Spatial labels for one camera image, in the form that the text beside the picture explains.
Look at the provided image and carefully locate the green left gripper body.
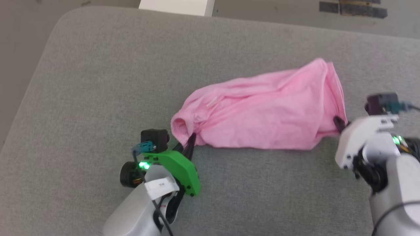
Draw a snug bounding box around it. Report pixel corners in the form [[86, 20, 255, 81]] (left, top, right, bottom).
[[120, 150, 201, 197]]

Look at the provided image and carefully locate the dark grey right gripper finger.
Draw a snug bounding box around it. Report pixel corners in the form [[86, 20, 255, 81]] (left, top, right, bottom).
[[333, 116, 351, 133]]

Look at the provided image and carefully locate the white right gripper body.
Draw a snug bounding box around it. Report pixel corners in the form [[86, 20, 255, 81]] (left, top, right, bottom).
[[334, 115, 399, 170]]

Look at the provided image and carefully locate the pink cloth garment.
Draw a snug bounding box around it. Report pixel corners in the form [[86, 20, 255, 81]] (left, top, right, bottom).
[[171, 58, 348, 151]]

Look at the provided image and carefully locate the white paper label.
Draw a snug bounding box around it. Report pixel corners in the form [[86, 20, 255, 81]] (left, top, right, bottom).
[[144, 177, 180, 200]]

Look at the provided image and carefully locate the grey fabric sofa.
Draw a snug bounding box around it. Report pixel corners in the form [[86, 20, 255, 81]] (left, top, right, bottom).
[[0, 6, 420, 236]]

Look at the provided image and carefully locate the white box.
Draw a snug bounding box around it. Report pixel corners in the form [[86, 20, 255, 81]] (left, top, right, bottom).
[[138, 0, 215, 17]]

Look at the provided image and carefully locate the left black cable teal plug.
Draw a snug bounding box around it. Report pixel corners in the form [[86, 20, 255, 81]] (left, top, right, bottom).
[[132, 141, 175, 236]]

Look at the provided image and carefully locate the black cable teal plug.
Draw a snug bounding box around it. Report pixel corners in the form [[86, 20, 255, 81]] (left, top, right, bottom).
[[385, 101, 420, 114], [132, 141, 175, 236]]

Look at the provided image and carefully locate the right black cable teal plug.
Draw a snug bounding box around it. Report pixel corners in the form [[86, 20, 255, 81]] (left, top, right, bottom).
[[385, 101, 420, 114]]

